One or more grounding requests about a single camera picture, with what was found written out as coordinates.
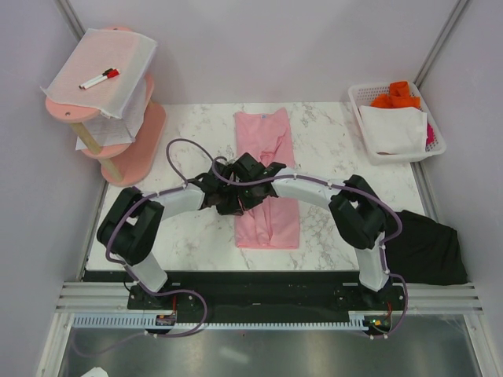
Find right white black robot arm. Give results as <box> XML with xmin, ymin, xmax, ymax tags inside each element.
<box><xmin>231</xmin><ymin>153</ymin><xmax>389</xmax><ymax>309</ymax></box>

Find pink t shirt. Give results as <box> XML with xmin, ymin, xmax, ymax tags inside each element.
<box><xmin>234</xmin><ymin>108</ymin><xmax>299</xmax><ymax>249</ymax></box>

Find orange cloth in basket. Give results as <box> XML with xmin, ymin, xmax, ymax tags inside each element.
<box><xmin>371</xmin><ymin>81</ymin><xmax>420</xmax><ymax>109</ymax></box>

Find white paper sheets on stand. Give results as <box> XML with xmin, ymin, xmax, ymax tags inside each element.
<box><xmin>75</xmin><ymin>78</ymin><xmax>145</xmax><ymax>151</ymax></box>

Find black capped white marker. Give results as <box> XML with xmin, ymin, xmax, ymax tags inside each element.
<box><xmin>79</xmin><ymin>68</ymin><xmax>113</xmax><ymax>90</ymax></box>

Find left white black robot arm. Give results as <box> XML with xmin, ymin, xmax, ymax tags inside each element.
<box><xmin>97</xmin><ymin>170</ymin><xmax>226</xmax><ymax>309</ymax></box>

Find magenta cloth in basket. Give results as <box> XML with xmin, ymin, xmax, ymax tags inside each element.
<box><xmin>426</xmin><ymin>123</ymin><xmax>435</xmax><ymax>145</ymax></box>

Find white plastic laundry basket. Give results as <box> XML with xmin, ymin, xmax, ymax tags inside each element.
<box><xmin>348</xmin><ymin>81</ymin><xmax>446</xmax><ymax>165</ymax></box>

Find white slotted cable duct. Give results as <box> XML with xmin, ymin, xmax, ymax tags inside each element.
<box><xmin>72</xmin><ymin>313</ymin><xmax>393</xmax><ymax>331</ymax></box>

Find red capped white marker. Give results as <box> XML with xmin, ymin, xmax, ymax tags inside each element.
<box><xmin>85</xmin><ymin>68</ymin><xmax>120</xmax><ymax>90</ymax></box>

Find white folded cloth in basket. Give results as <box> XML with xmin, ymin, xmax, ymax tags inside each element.
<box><xmin>359</xmin><ymin>105</ymin><xmax>428</xmax><ymax>155</ymax></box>

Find white mesh cloth on stand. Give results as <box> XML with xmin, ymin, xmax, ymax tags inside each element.
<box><xmin>43</xmin><ymin>28</ymin><xmax>158</xmax><ymax>123</ymax></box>

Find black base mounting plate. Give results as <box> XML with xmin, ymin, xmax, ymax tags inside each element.
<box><xmin>146</xmin><ymin>271</ymin><xmax>406</xmax><ymax>311</ymax></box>

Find black cloth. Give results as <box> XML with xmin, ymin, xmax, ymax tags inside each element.
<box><xmin>385</xmin><ymin>210</ymin><xmax>468</xmax><ymax>286</ymax></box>

